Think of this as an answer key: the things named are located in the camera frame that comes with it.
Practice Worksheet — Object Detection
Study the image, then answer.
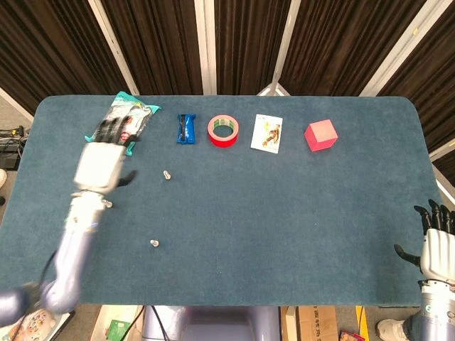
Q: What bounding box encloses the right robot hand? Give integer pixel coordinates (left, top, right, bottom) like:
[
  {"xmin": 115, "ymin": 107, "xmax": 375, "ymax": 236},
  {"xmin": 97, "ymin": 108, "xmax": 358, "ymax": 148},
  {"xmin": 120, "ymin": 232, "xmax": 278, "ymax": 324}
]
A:
[{"xmin": 393, "ymin": 199, "xmax": 455, "ymax": 283}]

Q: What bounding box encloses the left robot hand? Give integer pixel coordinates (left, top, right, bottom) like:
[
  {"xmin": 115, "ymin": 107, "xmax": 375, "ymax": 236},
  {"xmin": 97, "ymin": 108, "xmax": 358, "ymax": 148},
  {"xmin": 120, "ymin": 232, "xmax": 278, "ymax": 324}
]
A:
[{"xmin": 73, "ymin": 115, "xmax": 139, "ymax": 195}]

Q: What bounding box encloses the teal snack bag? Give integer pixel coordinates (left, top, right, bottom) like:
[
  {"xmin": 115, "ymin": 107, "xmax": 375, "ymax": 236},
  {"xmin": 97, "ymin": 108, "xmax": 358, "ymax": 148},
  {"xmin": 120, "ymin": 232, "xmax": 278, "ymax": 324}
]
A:
[{"xmin": 84, "ymin": 91, "xmax": 161, "ymax": 156}]

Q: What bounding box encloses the white sneaker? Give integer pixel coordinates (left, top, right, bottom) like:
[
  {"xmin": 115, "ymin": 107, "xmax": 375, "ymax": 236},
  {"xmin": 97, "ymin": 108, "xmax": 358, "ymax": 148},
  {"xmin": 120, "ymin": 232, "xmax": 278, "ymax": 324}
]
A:
[{"xmin": 376, "ymin": 318, "xmax": 414, "ymax": 341}]

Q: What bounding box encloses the blue snack wrapper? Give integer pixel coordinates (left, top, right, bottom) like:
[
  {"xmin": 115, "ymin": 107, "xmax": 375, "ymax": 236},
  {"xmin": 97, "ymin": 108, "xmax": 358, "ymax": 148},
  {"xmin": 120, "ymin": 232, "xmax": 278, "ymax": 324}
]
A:
[{"xmin": 176, "ymin": 113, "xmax": 197, "ymax": 145}]

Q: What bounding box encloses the yellow strip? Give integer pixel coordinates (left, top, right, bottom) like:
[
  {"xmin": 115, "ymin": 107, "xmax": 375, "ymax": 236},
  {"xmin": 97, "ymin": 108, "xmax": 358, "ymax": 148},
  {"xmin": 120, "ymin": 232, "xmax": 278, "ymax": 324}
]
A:
[{"xmin": 355, "ymin": 305, "xmax": 368, "ymax": 333}]

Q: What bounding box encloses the red printed book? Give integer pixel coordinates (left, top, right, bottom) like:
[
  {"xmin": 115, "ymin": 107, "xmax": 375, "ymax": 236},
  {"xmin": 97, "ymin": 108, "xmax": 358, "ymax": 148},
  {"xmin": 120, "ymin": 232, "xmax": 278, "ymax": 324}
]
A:
[{"xmin": 338, "ymin": 330, "xmax": 367, "ymax": 341}]

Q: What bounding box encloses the red tape roll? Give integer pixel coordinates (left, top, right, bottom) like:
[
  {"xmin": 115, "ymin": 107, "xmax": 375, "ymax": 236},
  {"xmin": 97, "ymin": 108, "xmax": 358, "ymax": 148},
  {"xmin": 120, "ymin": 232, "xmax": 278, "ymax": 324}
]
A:
[{"xmin": 207, "ymin": 114, "xmax": 240, "ymax": 147}]

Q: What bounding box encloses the dark brown pleated curtain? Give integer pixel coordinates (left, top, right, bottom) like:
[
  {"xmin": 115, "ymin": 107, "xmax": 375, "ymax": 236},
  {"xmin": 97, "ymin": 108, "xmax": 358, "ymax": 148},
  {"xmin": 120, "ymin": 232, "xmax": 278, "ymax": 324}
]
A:
[{"xmin": 0, "ymin": 0, "xmax": 455, "ymax": 175}]

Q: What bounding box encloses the brown cardboard box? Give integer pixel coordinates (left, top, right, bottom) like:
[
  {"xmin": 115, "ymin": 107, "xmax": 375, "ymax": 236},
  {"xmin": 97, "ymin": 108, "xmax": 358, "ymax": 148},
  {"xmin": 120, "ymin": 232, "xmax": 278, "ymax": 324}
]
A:
[{"xmin": 297, "ymin": 305, "xmax": 338, "ymax": 341}]

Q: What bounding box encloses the white open carton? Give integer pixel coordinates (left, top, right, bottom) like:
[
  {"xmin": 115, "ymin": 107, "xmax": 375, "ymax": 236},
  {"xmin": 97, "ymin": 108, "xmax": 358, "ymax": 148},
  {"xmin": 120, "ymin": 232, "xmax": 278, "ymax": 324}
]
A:
[{"xmin": 90, "ymin": 305, "xmax": 145, "ymax": 341}]

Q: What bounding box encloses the blue felt table cover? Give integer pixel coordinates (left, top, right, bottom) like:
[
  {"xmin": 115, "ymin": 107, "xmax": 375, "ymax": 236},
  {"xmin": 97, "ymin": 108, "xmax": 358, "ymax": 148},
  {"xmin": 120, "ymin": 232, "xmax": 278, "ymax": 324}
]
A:
[{"xmin": 0, "ymin": 94, "xmax": 441, "ymax": 308}]

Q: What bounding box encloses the green packet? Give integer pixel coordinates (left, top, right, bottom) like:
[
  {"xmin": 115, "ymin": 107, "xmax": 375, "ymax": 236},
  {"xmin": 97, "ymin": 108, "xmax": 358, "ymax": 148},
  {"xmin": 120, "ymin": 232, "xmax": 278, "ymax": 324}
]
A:
[{"xmin": 106, "ymin": 318, "xmax": 132, "ymax": 339}]

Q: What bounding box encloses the wooden plank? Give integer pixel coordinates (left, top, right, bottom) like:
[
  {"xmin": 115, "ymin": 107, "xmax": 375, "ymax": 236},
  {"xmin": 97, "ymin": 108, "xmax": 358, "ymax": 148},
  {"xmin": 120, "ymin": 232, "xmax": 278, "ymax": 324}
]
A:
[{"xmin": 280, "ymin": 305, "xmax": 299, "ymax": 341}]

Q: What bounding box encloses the illustrated bear toy box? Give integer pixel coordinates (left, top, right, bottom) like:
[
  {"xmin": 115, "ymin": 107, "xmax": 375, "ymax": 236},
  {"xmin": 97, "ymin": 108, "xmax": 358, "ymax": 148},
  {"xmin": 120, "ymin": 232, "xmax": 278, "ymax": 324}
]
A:
[{"xmin": 6, "ymin": 307, "xmax": 76, "ymax": 341}]

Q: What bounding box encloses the pink cube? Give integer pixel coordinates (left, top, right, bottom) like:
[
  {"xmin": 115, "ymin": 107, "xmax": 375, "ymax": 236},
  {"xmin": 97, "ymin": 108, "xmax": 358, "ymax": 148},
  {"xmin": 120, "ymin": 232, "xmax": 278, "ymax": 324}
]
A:
[{"xmin": 304, "ymin": 119, "xmax": 338, "ymax": 153}]

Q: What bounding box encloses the white picture card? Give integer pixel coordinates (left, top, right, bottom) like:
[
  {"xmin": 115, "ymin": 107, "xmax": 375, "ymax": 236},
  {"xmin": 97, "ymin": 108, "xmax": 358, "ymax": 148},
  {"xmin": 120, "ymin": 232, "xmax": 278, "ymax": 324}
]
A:
[{"xmin": 250, "ymin": 114, "xmax": 284, "ymax": 155}]

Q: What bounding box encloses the grey robot torso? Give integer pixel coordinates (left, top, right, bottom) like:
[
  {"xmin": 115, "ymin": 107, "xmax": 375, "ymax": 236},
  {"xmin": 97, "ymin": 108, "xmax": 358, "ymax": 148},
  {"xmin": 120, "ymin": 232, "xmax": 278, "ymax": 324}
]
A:
[{"xmin": 141, "ymin": 305, "xmax": 282, "ymax": 341}]

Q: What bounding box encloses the white partition frame post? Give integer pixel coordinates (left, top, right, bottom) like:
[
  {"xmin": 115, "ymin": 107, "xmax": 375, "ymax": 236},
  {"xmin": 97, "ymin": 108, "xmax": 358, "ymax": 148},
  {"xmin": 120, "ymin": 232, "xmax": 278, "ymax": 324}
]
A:
[
  {"xmin": 428, "ymin": 141, "xmax": 455, "ymax": 163},
  {"xmin": 358, "ymin": 0, "xmax": 446, "ymax": 97},
  {"xmin": 87, "ymin": 0, "xmax": 140, "ymax": 96},
  {"xmin": 0, "ymin": 87, "xmax": 35, "ymax": 121},
  {"xmin": 255, "ymin": 0, "xmax": 304, "ymax": 97},
  {"xmin": 435, "ymin": 179, "xmax": 455, "ymax": 209},
  {"xmin": 193, "ymin": 0, "xmax": 218, "ymax": 96}
]

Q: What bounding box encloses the black power strip with cables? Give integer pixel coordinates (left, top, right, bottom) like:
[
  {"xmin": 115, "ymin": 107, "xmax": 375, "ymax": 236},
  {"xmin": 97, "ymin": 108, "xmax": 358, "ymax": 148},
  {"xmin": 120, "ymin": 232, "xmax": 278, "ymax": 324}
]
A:
[{"xmin": 0, "ymin": 126, "xmax": 28, "ymax": 171}]

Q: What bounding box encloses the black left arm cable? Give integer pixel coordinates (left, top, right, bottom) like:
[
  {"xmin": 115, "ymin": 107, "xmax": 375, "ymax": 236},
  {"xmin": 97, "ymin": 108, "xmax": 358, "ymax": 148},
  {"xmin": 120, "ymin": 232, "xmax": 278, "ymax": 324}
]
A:
[{"xmin": 39, "ymin": 247, "xmax": 60, "ymax": 287}]

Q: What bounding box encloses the black torso cable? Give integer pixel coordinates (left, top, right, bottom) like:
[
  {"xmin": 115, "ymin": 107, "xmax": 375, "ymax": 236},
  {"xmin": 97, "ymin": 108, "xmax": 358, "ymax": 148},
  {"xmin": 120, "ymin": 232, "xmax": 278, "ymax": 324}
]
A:
[{"xmin": 149, "ymin": 305, "xmax": 171, "ymax": 341}]

